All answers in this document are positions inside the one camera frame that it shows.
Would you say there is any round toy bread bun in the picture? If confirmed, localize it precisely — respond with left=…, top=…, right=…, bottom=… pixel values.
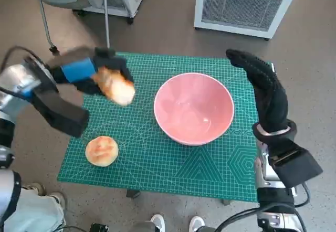
left=85, top=135, right=119, bottom=167

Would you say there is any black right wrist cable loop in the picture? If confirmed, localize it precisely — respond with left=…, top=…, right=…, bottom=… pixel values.
left=291, top=182, right=312, bottom=208

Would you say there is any dark grey robot right leg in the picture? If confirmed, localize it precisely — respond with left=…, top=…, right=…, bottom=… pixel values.
left=195, top=225, right=218, bottom=232

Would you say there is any white shoe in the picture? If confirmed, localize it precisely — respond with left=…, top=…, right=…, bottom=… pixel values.
left=188, top=215, right=205, bottom=232
left=150, top=214, right=165, bottom=232

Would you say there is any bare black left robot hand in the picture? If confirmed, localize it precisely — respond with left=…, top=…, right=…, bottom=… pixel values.
left=49, top=47, right=135, bottom=96

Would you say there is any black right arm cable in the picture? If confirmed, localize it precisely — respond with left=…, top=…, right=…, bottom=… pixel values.
left=214, top=207, right=305, bottom=232

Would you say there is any grey metal pole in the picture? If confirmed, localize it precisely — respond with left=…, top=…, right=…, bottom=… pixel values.
left=102, top=0, right=111, bottom=49

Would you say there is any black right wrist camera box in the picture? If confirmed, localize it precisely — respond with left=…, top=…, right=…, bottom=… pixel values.
left=267, top=140, right=323, bottom=189

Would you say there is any green cutting mat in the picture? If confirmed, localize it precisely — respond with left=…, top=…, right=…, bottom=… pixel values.
left=57, top=52, right=259, bottom=203

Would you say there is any person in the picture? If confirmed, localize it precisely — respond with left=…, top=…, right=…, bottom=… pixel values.
left=5, top=182, right=66, bottom=232

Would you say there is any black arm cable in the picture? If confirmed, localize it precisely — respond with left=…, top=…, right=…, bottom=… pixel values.
left=0, top=46, right=50, bottom=70
left=214, top=207, right=305, bottom=232

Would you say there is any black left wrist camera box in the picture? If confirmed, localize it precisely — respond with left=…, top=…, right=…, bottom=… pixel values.
left=33, top=90, right=90, bottom=138

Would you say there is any small black box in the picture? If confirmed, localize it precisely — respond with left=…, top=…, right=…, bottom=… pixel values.
left=90, top=223, right=110, bottom=232

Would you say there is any long striped toy bread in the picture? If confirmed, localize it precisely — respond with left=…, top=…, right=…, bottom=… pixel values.
left=93, top=68, right=136, bottom=107

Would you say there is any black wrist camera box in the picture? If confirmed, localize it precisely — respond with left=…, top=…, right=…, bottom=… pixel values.
left=33, top=90, right=90, bottom=138
left=267, top=140, right=323, bottom=189

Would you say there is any large white mesh cabinet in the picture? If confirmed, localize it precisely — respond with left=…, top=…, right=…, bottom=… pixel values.
left=193, top=0, right=312, bottom=40

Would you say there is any pink bowl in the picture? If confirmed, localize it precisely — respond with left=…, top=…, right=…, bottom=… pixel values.
left=153, top=72, right=235, bottom=146

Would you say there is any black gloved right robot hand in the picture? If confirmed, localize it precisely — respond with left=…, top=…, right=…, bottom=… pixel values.
left=225, top=49, right=289, bottom=133

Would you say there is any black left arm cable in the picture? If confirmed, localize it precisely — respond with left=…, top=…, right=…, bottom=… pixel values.
left=0, top=46, right=50, bottom=70

